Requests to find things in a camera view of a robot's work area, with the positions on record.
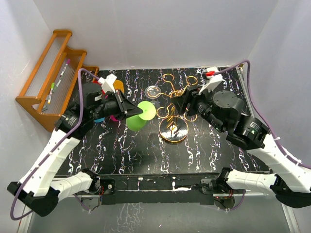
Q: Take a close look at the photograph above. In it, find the yellow orange wine glass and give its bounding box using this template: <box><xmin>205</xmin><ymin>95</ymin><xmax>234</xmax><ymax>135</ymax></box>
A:
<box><xmin>113</xmin><ymin>80</ymin><xmax>124</xmax><ymax>93</ymax></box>

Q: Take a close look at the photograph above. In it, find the gold wire glass rack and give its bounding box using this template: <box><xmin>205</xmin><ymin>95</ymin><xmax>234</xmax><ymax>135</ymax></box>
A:
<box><xmin>156</xmin><ymin>73</ymin><xmax>198</xmax><ymax>144</ymax></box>

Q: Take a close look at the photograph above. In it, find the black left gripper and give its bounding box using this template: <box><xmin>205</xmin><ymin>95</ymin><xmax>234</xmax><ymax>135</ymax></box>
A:
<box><xmin>90</xmin><ymin>89</ymin><xmax>143</xmax><ymax>121</ymax></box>

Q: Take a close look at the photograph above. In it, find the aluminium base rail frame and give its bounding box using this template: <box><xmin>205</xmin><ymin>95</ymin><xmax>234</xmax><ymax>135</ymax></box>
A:
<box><xmin>7</xmin><ymin>168</ymin><xmax>302</xmax><ymax>233</ymax></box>

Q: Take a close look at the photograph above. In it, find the blue wine glass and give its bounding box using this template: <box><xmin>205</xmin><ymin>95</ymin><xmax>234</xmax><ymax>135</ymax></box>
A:
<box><xmin>94</xmin><ymin>117</ymin><xmax>105</xmax><ymax>123</ymax></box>

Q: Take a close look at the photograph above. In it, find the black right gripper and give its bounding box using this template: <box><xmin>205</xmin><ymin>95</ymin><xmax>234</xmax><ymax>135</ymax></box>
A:
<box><xmin>171</xmin><ymin>83</ymin><xmax>226</xmax><ymax>133</ymax></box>

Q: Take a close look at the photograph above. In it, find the clear wine glass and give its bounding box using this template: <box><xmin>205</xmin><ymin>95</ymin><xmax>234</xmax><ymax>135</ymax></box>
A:
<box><xmin>144</xmin><ymin>85</ymin><xmax>161</xmax><ymax>105</ymax></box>

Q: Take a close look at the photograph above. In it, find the purple cap marker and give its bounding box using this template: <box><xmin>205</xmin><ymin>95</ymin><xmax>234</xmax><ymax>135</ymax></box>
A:
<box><xmin>60</xmin><ymin>59</ymin><xmax>70</xmax><ymax>77</ymax></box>

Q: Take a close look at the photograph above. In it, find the red wine glass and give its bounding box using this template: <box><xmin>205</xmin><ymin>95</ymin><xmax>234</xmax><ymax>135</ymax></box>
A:
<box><xmin>92</xmin><ymin>80</ymin><xmax>102</xmax><ymax>85</ymax></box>

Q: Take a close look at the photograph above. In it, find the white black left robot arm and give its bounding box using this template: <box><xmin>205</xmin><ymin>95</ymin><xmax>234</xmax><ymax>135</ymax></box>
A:
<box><xmin>7</xmin><ymin>83</ymin><xmax>143</xmax><ymax>216</ymax></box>

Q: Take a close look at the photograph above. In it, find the magenta wine glass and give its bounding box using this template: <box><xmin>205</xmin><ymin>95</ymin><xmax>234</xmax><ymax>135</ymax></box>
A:
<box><xmin>110</xmin><ymin>116</ymin><xmax>119</xmax><ymax>122</ymax></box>

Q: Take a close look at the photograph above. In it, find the green wine glass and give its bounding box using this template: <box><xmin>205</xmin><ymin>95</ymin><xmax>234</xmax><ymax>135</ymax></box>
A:
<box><xmin>126</xmin><ymin>101</ymin><xmax>156</xmax><ymax>131</ymax></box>

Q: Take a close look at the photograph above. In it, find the wooden tiered shelf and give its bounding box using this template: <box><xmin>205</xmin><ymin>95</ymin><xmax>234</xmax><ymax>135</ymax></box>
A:
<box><xmin>16</xmin><ymin>30</ymin><xmax>99</xmax><ymax>132</ymax></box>

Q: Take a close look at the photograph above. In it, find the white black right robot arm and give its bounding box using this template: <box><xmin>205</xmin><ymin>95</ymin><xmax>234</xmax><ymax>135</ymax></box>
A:
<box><xmin>171</xmin><ymin>86</ymin><xmax>311</xmax><ymax>209</ymax></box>

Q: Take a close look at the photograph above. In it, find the green cap marker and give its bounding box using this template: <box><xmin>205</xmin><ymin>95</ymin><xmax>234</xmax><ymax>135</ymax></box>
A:
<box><xmin>48</xmin><ymin>83</ymin><xmax>55</xmax><ymax>104</ymax></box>

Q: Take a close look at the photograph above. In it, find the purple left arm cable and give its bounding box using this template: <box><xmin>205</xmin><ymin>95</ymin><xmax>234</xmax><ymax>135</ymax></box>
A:
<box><xmin>9</xmin><ymin>68</ymin><xmax>102</xmax><ymax>221</ymax></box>

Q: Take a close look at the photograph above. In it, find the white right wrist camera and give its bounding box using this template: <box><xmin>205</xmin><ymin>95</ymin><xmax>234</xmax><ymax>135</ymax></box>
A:
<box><xmin>199</xmin><ymin>67</ymin><xmax>224</xmax><ymax>95</ymax></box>

